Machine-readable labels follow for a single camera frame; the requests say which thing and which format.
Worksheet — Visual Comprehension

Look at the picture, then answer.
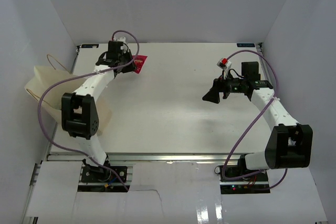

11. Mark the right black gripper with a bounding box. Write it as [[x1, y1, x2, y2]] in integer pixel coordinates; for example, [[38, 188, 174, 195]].
[[203, 70, 247, 104]]

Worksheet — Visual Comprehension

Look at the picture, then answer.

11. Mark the small pink snack packet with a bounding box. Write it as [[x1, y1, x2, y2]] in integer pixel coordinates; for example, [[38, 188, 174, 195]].
[[134, 55, 148, 74]]

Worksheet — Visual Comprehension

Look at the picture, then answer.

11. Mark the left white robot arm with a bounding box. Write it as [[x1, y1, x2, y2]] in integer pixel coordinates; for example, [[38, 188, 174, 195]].
[[61, 37, 136, 182]]

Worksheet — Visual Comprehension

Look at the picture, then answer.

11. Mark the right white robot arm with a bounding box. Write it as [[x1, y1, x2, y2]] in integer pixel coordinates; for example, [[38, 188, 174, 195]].
[[202, 59, 313, 182]]

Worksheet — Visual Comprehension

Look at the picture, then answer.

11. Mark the beige paper bag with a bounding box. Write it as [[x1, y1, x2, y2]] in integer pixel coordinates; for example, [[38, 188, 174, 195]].
[[25, 65, 112, 136]]

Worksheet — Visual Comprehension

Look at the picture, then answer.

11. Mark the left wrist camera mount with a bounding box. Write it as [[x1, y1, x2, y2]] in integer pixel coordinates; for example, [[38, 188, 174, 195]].
[[111, 36, 127, 45]]

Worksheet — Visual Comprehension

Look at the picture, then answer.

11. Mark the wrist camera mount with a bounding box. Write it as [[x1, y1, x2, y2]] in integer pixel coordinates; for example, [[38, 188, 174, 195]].
[[111, 36, 127, 45], [217, 58, 232, 79]]

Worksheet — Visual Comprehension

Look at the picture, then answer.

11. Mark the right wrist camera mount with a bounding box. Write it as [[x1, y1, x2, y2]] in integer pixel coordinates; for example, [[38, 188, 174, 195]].
[[217, 58, 232, 79]]

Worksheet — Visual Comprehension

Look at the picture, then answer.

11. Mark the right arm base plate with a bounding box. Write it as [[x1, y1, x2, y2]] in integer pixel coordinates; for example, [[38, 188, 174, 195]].
[[214, 165, 270, 195]]

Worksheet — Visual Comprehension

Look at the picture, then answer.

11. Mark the aluminium table rail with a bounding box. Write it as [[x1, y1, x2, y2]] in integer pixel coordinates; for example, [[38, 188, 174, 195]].
[[47, 152, 228, 163]]

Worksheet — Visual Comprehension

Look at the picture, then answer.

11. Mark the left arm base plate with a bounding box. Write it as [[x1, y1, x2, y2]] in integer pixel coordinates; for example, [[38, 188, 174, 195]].
[[78, 165, 129, 193]]

